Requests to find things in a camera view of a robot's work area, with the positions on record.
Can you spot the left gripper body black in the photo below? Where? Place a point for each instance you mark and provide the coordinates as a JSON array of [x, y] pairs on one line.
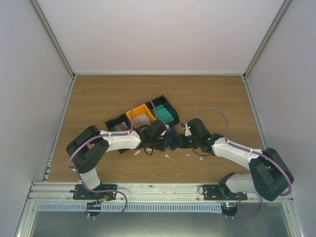
[[158, 146]]

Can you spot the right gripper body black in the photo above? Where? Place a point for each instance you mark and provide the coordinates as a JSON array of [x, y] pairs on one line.
[[194, 143]]

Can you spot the navy blue card holder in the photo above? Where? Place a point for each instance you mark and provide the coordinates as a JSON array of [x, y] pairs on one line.
[[172, 137]]

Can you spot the black bin with red cards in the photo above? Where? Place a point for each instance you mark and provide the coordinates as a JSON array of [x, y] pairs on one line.
[[121, 118]]

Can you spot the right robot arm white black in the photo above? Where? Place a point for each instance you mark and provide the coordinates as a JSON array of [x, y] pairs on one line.
[[269, 177]]

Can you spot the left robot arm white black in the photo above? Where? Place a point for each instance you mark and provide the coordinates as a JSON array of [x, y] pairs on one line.
[[89, 147]]

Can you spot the white vip card stack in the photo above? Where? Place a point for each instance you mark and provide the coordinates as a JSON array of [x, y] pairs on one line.
[[141, 120]]

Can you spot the orange bin with cards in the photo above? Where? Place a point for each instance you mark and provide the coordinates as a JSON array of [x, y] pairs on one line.
[[143, 109]]

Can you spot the teal card stack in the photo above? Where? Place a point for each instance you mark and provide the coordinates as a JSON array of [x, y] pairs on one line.
[[164, 115]]

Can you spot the black bin with teal cards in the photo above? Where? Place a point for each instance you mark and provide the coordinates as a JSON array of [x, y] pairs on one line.
[[162, 100]]

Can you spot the red white card stack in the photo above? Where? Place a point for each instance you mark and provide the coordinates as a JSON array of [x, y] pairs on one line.
[[121, 127]]

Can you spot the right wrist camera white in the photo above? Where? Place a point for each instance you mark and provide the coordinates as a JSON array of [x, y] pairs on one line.
[[186, 129]]

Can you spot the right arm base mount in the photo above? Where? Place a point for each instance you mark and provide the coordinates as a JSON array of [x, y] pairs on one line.
[[217, 192]]

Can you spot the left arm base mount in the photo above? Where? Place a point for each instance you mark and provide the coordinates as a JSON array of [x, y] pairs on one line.
[[81, 193]]

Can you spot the aluminium rail frame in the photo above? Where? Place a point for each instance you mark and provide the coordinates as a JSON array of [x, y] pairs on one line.
[[135, 192]]

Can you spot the slotted cable duct grey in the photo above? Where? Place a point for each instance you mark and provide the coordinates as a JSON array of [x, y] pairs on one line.
[[132, 207]]

